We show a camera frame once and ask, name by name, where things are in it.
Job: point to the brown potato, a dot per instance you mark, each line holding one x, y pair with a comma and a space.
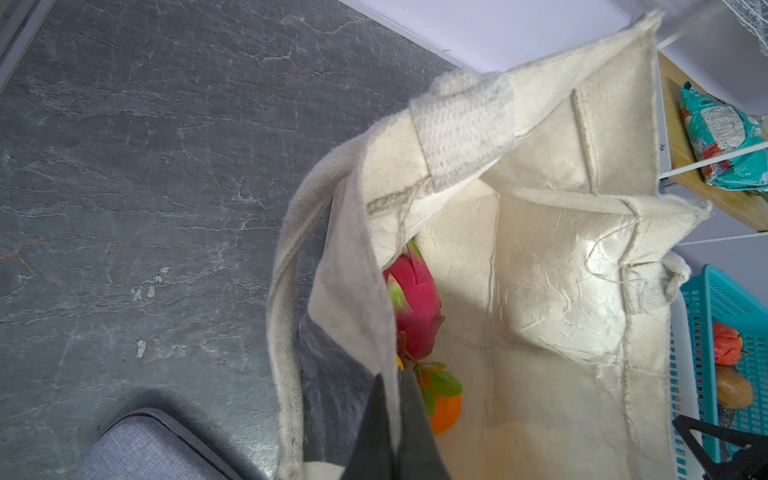
733, 390

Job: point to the grey fabric glasses case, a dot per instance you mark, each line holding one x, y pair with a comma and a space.
150, 444

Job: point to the white wooden two-tier shelf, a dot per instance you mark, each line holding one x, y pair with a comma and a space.
712, 92

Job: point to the pink dragon fruit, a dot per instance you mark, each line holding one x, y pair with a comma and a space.
416, 303

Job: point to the teal snack bag lower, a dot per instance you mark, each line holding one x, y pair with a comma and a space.
715, 128

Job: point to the white plastic fruit basket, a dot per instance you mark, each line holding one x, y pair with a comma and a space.
683, 392

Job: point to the cream canvas tote bag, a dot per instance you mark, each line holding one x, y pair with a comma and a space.
533, 196

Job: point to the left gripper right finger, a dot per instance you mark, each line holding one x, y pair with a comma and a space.
417, 456

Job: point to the teal plastic vegetable basket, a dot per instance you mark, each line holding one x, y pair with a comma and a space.
714, 296

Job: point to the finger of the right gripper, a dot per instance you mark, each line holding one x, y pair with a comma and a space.
749, 461

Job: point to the red bell pepper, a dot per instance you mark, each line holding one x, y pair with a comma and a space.
727, 344

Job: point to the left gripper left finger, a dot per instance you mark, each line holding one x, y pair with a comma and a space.
372, 456

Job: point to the white wire wall basket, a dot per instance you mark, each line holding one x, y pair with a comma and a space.
752, 14

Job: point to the orange fruit with leaves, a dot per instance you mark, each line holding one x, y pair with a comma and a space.
442, 395

